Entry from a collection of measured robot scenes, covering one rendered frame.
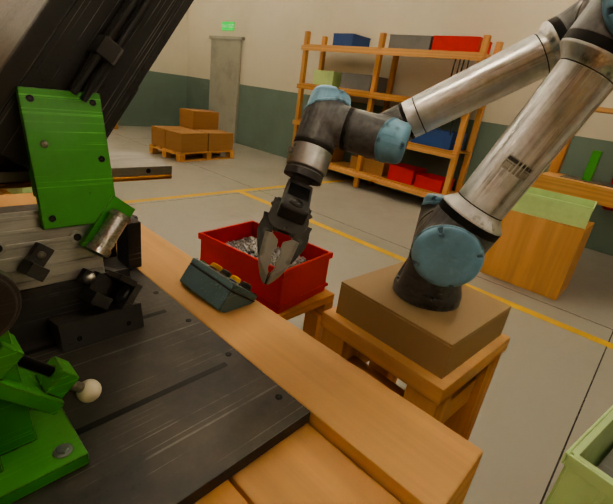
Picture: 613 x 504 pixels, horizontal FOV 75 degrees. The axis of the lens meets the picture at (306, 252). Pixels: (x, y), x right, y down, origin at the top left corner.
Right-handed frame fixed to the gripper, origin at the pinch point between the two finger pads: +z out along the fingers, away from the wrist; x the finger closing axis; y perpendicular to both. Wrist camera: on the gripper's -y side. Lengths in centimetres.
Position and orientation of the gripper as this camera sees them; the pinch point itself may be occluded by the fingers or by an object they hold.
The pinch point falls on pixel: (267, 277)
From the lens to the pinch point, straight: 69.9
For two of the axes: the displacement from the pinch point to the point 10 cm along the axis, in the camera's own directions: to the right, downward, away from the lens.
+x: -9.3, -3.3, -1.3
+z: -3.3, 9.4, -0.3
